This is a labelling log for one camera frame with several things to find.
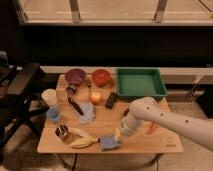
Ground blue sponge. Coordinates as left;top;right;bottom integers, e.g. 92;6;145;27
100;136;121;151

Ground red bowl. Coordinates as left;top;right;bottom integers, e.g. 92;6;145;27
92;69;111;87

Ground metal can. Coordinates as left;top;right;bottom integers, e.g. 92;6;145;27
55;125;69;141

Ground black handled brush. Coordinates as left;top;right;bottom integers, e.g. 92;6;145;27
66;86;84;115

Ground yellow banana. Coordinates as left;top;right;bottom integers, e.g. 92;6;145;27
70;128;99;149

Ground green plastic bin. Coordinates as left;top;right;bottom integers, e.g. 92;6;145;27
116;68;167;100

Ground purple bowl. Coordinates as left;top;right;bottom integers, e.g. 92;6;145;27
65;68;86;86

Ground black rectangular block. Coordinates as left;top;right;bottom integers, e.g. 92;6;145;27
105;92;118;109

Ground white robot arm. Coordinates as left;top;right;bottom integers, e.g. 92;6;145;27
114;97;213;151

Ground white cup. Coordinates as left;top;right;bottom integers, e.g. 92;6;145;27
41;89;57;106

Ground black chair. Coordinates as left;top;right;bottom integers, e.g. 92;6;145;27
0;50;47;153

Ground dark red grapes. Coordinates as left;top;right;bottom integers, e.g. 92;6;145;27
122;108;129;117

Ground blue cup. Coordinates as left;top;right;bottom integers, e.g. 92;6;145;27
46;107;61;123

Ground light blue cloth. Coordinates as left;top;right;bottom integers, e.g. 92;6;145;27
79;102;96;124

